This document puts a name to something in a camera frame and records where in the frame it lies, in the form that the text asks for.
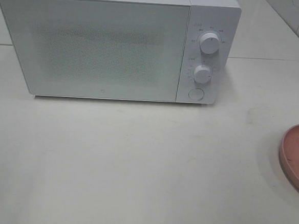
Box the round white door button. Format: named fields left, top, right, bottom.
left=188, top=88, right=204, bottom=101

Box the pink round plate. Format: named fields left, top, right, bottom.
left=279, top=124, right=299, bottom=192

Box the white microwave door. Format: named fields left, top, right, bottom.
left=0, top=0, right=189, bottom=102

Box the white lower timer knob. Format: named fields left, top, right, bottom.
left=193, top=65, right=213, bottom=84

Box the white upper power knob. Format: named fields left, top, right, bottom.
left=199, top=31, right=221, bottom=55

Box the white microwave oven body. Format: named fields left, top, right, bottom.
left=0, top=0, right=241, bottom=104

